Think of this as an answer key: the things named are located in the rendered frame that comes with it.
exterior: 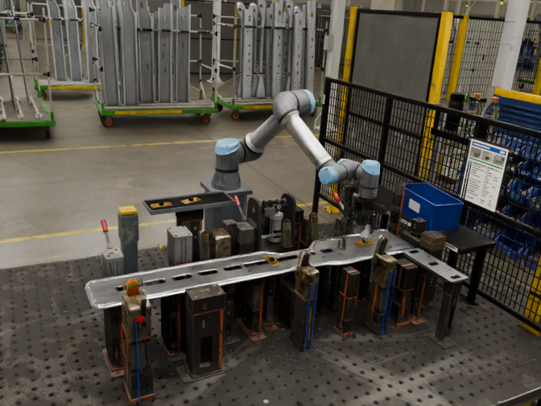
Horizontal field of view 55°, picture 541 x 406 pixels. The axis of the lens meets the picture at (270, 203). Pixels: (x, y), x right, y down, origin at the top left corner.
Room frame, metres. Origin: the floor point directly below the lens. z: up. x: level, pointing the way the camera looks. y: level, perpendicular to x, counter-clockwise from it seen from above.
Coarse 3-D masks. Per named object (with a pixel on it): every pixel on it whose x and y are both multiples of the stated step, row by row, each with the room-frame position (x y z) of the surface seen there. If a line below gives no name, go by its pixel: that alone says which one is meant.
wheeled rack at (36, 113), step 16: (0, 16) 7.48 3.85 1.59; (16, 16) 7.59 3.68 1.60; (32, 16) 8.75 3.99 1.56; (48, 64) 7.16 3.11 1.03; (48, 80) 7.15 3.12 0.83; (0, 112) 7.38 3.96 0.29; (16, 112) 7.45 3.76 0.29; (32, 112) 7.53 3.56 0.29; (48, 112) 7.66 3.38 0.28; (48, 128) 7.19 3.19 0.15
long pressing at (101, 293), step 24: (336, 240) 2.12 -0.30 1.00; (360, 240) 2.14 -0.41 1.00; (192, 264) 1.80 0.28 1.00; (216, 264) 1.81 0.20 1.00; (240, 264) 1.83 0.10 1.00; (264, 264) 1.84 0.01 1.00; (288, 264) 1.86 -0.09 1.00; (312, 264) 1.88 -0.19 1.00; (336, 264) 1.90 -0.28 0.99; (96, 288) 1.58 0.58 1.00; (144, 288) 1.60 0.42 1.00; (168, 288) 1.61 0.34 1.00
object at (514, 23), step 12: (516, 0) 5.93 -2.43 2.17; (528, 0) 5.93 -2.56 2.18; (516, 12) 5.90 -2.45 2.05; (504, 24) 6.01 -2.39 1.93; (516, 24) 5.88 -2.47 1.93; (504, 36) 5.98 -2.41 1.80; (516, 36) 5.90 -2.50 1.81; (504, 48) 5.95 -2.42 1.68; (516, 48) 5.92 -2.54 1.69; (504, 60) 5.92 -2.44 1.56; (516, 60) 5.94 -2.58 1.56; (504, 72) 5.89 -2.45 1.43; (492, 84) 6.00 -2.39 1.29; (504, 84) 5.89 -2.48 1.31
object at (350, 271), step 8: (344, 272) 1.87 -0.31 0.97; (352, 272) 1.84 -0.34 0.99; (344, 280) 1.86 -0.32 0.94; (352, 280) 1.83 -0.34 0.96; (344, 288) 1.85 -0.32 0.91; (352, 288) 1.83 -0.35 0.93; (344, 296) 1.86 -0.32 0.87; (352, 296) 1.83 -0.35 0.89; (344, 304) 1.85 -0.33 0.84; (352, 304) 1.83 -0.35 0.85; (344, 312) 1.84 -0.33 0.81; (352, 312) 1.85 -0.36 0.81; (344, 320) 1.84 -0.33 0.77; (352, 320) 1.85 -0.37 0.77; (336, 328) 1.87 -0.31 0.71; (344, 328) 1.83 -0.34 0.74; (344, 336) 1.82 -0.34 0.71
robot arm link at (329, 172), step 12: (276, 96) 2.30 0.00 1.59; (288, 96) 2.27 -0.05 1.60; (276, 108) 2.23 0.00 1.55; (288, 108) 2.21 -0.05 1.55; (288, 120) 2.19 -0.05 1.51; (300, 120) 2.20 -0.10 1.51; (300, 132) 2.15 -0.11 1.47; (300, 144) 2.14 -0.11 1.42; (312, 144) 2.11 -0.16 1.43; (312, 156) 2.09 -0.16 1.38; (324, 156) 2.08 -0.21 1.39; (324, 168) 2.03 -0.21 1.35; (336, 168) 2.04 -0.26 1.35; (324, 180) 2.02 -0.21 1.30; (336, 180) 2.03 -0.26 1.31
